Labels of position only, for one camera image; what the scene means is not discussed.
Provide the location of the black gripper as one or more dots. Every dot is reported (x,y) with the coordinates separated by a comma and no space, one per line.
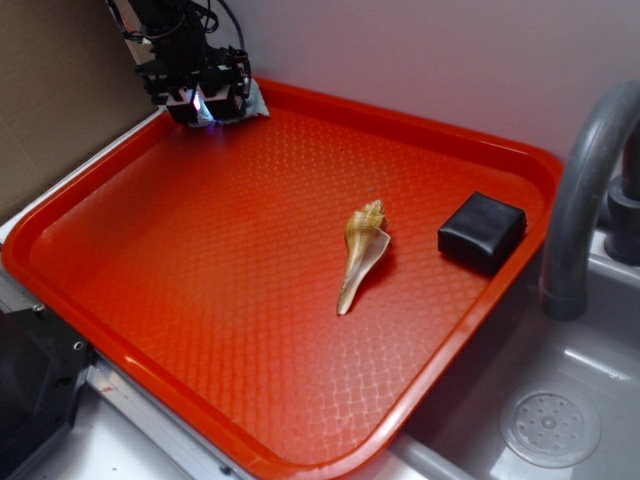
(183,62)

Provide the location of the light blue cloth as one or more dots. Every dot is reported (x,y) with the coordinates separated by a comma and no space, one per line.
(254,106)

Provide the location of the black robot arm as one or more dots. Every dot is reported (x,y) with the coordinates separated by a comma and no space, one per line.
(157,18)

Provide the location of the light wooden plank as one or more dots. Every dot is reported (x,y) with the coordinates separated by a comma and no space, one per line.
(139,47)

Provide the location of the brown cardboard panel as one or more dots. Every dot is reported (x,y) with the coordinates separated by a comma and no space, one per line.
(68,89)

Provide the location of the red plastic tray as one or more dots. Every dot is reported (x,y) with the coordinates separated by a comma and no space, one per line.
(207,264)

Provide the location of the tan spiral seashell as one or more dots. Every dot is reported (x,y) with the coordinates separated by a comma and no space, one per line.
(367,241)

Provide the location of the black box lower left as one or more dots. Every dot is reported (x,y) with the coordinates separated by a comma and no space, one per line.
(44,364)

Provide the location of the black rectangular block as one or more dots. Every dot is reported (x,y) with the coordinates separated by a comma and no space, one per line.
(482,233)

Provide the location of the grey curved faucet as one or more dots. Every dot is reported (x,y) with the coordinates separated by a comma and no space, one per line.
(594,161)

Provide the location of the grey plastic sink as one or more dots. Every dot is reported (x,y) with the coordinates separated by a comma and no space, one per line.
(455,433)

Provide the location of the round sink drain strainer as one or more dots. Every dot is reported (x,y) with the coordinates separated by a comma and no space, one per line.
(550,425)

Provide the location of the grey faucet handle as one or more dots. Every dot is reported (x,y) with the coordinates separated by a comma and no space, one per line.
(622,242)

